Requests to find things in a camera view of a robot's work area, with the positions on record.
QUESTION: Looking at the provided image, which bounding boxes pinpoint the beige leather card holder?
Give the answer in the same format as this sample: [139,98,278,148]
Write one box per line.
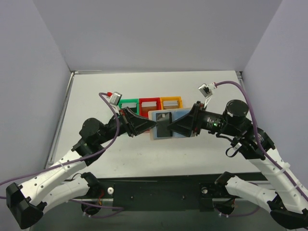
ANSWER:
[147,107,196,141]

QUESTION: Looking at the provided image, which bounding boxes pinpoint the black credit card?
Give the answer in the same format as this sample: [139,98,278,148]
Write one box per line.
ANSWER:
[155,112,172,138]

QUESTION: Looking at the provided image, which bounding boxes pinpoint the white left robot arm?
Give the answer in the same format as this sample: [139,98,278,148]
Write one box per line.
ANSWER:
[6,107,157,229]

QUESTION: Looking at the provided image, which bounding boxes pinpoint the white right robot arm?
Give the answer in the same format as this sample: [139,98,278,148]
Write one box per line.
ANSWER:
[168,100,308,230]

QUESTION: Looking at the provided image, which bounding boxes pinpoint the cards in green bin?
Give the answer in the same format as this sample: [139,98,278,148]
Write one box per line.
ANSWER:
[121,102,137,108]

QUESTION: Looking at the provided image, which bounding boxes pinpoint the red plastic bin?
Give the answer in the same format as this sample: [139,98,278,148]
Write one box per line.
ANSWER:
[139,97,161,118]

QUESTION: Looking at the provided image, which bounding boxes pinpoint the green plastic bin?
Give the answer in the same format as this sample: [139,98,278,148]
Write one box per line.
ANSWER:
[118,99,140,115]

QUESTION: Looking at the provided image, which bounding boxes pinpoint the yellow plastic bin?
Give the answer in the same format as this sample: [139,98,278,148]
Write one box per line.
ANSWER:
[160,96,183,110]

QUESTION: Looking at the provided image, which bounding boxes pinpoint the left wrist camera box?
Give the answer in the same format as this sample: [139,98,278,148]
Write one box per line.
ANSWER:
[109,92,122,106]

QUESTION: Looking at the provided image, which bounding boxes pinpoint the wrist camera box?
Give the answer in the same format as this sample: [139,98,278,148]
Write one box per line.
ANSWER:
[109,92,122,106]
[198,82,217,98]

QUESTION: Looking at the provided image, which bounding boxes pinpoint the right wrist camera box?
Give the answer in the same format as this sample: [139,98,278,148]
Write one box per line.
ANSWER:
[198,82,217,98]

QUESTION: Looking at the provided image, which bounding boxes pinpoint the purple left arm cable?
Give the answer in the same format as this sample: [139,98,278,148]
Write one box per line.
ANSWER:
[0,92,121,186]

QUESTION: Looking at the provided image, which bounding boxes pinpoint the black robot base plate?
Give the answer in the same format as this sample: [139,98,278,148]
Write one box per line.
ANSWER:
[99,174,234,212]

